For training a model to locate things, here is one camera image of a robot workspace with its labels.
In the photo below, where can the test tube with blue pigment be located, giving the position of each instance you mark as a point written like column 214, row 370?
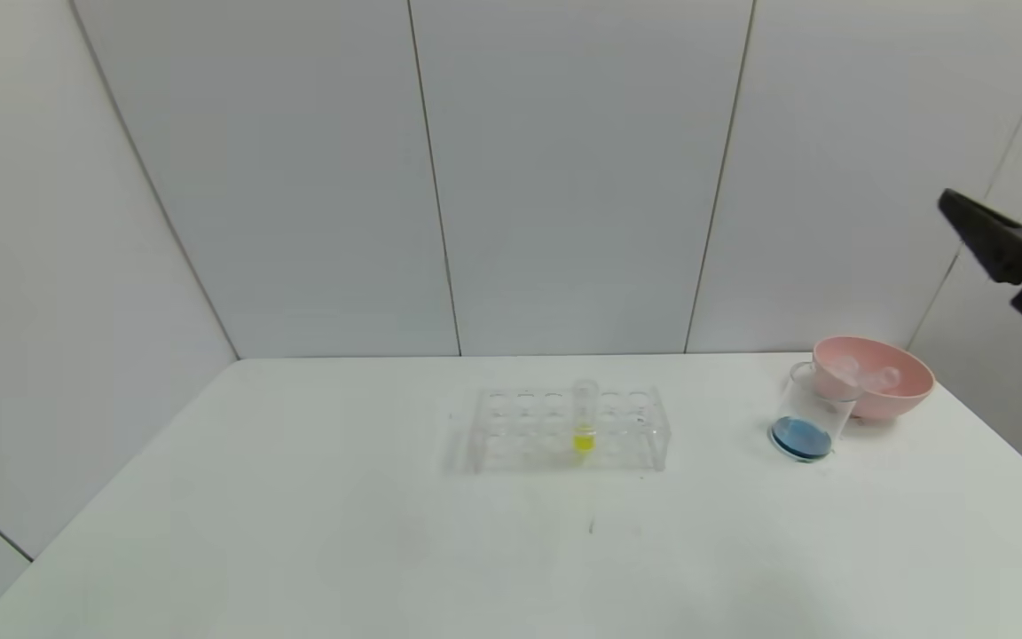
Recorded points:
column 884, row 380

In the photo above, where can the test tube with red pigment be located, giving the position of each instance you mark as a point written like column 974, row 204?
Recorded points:
column 846, row 368

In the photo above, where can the test tube with yellow pigment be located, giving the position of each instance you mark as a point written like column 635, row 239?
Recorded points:
column 584, row 439

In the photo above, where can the clear acrylic test tube rack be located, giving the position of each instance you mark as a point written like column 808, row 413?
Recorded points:
column 520, row 426

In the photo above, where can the pink bowl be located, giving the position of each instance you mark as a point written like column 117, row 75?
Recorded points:
column 906, row 390

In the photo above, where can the clear glass beaker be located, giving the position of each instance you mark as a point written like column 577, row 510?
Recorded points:
column 799, row 437

